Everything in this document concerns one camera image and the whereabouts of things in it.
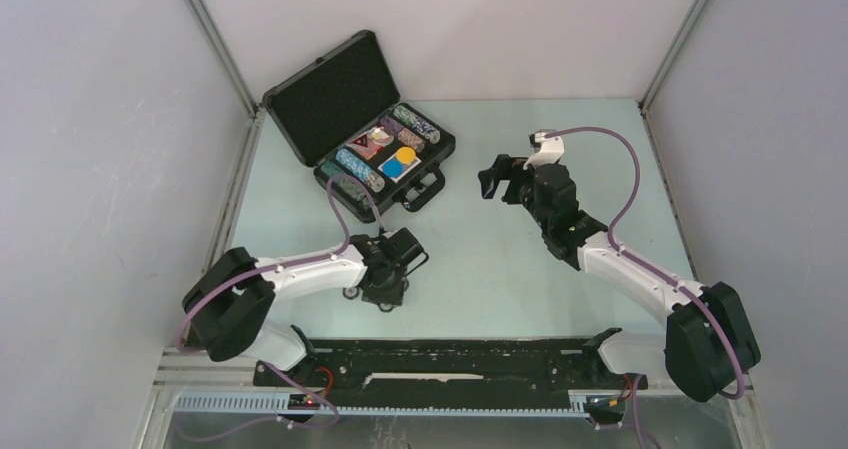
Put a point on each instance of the blue playing card deck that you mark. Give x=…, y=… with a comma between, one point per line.
x=407, y=169

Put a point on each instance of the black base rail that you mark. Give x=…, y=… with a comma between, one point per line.
x=520, y=375

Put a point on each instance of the black poker set case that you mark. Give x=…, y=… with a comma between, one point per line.
x=342, y=95

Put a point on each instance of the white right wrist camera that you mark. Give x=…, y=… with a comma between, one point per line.
x=548, y=149

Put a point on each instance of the red playing card deck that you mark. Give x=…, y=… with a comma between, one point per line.
x=376, y=147

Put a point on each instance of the blue round button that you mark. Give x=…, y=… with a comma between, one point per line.
x=392, y=168

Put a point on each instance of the green blue chip row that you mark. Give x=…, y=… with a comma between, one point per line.
x=417, y=123

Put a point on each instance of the light blue grey chip row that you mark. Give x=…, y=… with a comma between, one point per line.
x=360, y=169

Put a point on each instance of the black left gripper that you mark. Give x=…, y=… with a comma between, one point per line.
x=394, y=294

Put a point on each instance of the purple orange chip row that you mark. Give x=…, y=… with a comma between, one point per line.
x=403, y=134

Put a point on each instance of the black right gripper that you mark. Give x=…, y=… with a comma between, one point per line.
x=505, y=165

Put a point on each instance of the clear round dealer button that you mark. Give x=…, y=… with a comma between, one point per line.
x=380, y=136

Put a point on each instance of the yellow round button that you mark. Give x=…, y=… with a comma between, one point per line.
x=406, y=155

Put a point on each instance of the all in triangle token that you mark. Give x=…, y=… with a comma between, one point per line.
x=362, y=145

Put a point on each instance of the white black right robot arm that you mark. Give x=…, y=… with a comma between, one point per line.
x=708, y=343

